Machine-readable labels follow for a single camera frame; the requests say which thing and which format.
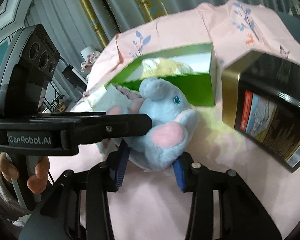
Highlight purple knitted cloth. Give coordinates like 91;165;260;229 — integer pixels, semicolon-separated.
116;86;144;114

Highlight dark grey sofa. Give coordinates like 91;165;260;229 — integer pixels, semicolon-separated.
276;11;300;43

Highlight black upright vacuum cleaner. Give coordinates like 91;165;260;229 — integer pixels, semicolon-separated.
62;64;87;93

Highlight green cardboard box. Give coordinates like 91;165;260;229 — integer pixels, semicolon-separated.
107;42;217;107

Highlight blue plush elephant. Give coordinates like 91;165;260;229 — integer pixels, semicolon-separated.
106;77;199;171

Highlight yellow and white towel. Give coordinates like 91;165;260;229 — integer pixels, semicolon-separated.
141;57;193;78

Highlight pile of pink clothes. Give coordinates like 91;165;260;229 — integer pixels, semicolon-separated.
81;51;101;73

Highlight potted plant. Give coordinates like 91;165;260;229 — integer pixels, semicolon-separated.
50;92;67;113

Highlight grey and yellow curtain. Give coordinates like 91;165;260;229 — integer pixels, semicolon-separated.
25;0;296;95

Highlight white paper roll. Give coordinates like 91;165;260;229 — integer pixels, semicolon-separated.
80;44;96;61

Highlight pink printed table cloth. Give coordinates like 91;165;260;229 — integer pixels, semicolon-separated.
47;0;300;240

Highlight gold and black tin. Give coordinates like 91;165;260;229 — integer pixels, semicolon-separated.
221;50;300;172

